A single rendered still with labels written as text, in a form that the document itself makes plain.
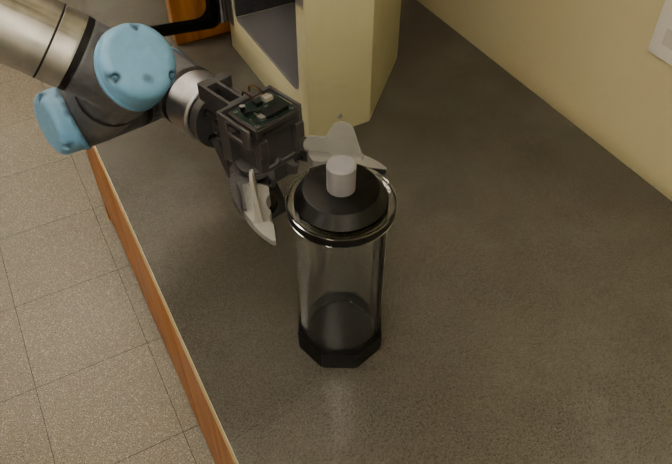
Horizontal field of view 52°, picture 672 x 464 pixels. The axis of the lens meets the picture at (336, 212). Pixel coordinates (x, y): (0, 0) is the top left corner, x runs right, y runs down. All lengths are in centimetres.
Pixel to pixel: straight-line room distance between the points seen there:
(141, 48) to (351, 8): 41
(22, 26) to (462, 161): 65
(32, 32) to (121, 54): 8
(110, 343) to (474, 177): 131
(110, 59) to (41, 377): 149
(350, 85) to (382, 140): 10
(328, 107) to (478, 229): 30
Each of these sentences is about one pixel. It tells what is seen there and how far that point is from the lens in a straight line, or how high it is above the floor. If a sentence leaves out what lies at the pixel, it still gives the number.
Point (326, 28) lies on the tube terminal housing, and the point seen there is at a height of 113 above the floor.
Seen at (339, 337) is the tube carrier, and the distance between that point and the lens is 76.
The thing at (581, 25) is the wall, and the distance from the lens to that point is 117.
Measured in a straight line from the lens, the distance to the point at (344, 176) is 63.
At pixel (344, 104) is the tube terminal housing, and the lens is 108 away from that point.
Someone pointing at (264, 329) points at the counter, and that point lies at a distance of 85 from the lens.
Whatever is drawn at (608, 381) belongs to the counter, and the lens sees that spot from 86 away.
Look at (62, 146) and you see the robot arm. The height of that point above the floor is 115.
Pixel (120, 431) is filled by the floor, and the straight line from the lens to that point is 191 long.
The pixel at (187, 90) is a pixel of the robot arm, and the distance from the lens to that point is 79.
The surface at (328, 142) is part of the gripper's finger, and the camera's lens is 73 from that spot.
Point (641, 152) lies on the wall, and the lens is 115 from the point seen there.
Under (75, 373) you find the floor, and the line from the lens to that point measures 204.
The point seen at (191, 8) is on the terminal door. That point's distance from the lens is 127.
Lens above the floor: 163
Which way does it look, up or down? 45 degrees down
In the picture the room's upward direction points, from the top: straight up
